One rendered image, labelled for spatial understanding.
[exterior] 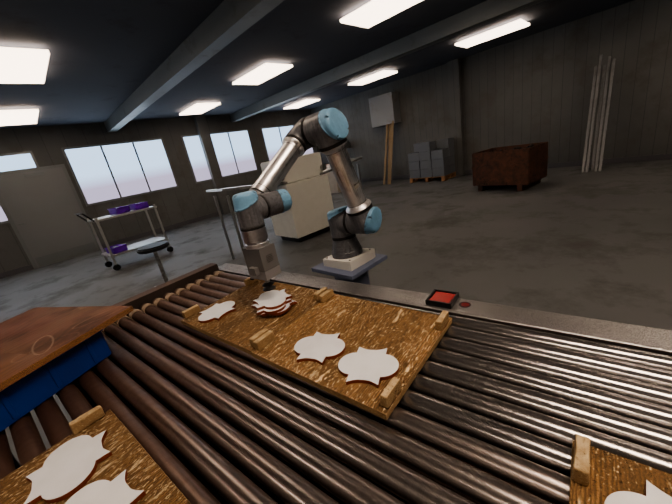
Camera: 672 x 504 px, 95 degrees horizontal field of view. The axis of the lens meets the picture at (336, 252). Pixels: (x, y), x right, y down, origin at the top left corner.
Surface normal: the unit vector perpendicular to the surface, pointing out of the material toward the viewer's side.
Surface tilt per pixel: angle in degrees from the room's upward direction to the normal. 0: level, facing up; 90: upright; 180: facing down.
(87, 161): 90
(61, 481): 0
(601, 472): 0
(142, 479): 0
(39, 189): 90
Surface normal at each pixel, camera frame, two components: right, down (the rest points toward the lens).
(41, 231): 0.71, 0.11
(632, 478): -0.18, -0.93
